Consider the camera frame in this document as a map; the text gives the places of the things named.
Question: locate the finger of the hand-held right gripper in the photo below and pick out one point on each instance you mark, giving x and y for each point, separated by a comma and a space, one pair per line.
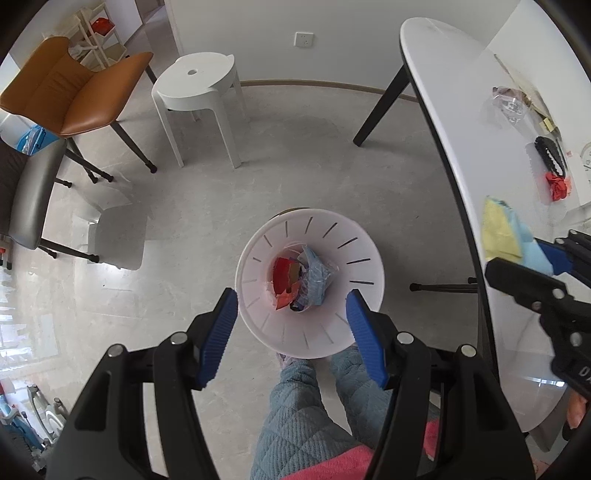
556, 258
521, 282

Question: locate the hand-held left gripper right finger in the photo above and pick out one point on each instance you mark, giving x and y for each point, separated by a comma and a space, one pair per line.
367, 344

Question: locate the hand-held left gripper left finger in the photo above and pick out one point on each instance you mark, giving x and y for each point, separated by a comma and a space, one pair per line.
217, 339

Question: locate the white plastic trash bin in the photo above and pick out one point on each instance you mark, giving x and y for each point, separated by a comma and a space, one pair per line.
323, 332

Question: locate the red snack packet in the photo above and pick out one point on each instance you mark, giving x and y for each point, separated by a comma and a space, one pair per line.
282, 273
281, 302

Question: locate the blue face mask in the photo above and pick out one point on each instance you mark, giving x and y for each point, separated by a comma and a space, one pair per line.
317, 277

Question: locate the person's right hand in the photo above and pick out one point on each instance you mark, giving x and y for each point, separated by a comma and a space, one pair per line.
576, 411

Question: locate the red crumpled paper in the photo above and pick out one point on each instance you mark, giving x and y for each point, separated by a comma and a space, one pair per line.
558, 187

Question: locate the black table leg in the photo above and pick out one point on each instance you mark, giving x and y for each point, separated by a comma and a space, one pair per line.
381, 108
443, 287

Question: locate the blue quilted pants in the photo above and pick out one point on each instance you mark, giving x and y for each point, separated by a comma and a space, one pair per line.
295, 415

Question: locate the black hair clip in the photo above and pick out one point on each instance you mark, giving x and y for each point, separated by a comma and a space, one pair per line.
550, 156

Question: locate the yellow binder clip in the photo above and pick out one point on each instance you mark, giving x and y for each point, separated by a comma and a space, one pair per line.
548, 125

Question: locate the clear plastic wrapper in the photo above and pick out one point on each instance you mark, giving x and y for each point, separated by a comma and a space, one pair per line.
510, 104

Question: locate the grey chair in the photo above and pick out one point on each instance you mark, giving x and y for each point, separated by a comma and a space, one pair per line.
27, 198

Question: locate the white plastic stool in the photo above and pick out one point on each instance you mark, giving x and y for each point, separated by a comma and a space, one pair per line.
198, 78

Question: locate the blue plastic package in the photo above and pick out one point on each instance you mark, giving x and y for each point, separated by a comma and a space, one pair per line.
31, 140

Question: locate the orange leather chair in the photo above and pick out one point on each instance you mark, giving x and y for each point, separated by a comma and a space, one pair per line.
69, 87

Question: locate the white shelf rack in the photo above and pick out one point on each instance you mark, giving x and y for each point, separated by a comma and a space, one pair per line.
99, 48

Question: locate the red item on shelf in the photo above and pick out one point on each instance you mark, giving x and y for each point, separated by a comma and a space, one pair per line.
101, 26

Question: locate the round wall clock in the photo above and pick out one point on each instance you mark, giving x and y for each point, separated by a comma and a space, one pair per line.
586, 166

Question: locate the white wall socket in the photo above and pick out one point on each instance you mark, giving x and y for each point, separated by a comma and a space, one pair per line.
304, 39

